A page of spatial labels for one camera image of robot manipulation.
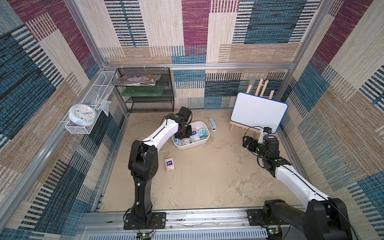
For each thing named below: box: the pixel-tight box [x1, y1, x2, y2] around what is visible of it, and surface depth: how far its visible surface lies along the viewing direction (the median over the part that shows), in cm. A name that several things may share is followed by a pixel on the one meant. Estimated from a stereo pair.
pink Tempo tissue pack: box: [164, 157, 175, 172], surface depth 91 cm
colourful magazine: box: [112, 74, 161, 86], surface depth 83 cm
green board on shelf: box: [120, 86, 165, 97], surface depth 99 cm
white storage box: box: [171, 121, 210, 150], surface depth 104 cm
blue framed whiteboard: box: [230, 92, 289, 134], surface depth 93 cm
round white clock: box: [68, 103, 98, 127], surface depth 67 cm
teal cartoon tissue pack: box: [197, 127, 208, 139], surface depth 107 cm
